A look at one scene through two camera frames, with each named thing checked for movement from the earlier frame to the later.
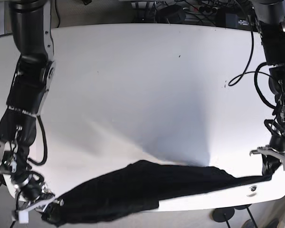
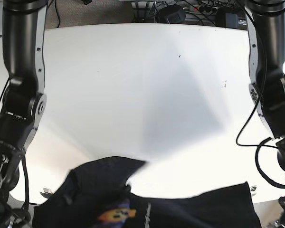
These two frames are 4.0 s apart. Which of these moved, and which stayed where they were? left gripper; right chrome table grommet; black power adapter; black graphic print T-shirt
Moved: left gripper; black graphic print T-shirt
Stayed: right chrome table grommet; black power adapter
